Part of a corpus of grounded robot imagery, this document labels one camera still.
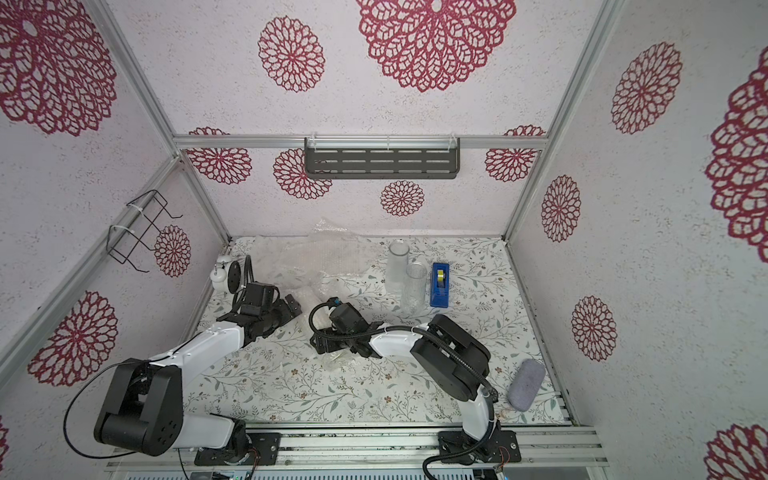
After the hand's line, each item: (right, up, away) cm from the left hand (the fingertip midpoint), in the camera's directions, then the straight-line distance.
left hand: (291, 312), depth 92 cm
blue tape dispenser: (+48, +8, +8) cm, 49 cm away
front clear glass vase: (+38, +5, +2) cm, 39 cm away
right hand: (+9, -7, -3) cm, 12 cm away
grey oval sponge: (+67, -18, -12) cm, 70 cm away
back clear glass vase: (+33, +19, +1) cm, 38 cm away
